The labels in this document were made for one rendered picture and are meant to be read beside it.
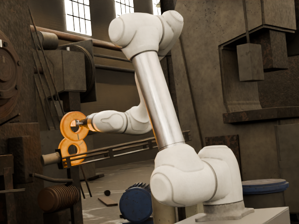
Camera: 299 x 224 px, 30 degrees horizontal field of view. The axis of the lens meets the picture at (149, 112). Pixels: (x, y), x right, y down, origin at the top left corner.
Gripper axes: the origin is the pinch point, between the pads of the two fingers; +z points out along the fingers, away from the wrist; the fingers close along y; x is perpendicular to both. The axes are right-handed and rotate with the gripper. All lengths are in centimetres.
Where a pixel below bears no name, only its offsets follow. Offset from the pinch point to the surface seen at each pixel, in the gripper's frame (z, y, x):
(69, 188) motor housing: 4.1, -3.0, -33.3
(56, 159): 8.5, -7.2, -18.3
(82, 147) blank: 7.8, 7.9, -13.2
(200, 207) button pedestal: -33, 52, -48
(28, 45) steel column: 400, 153, 96
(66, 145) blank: 9.0, -0.9, -11.3
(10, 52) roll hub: -0.6, -32.3, 35.7
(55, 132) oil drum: 232, 101, -10
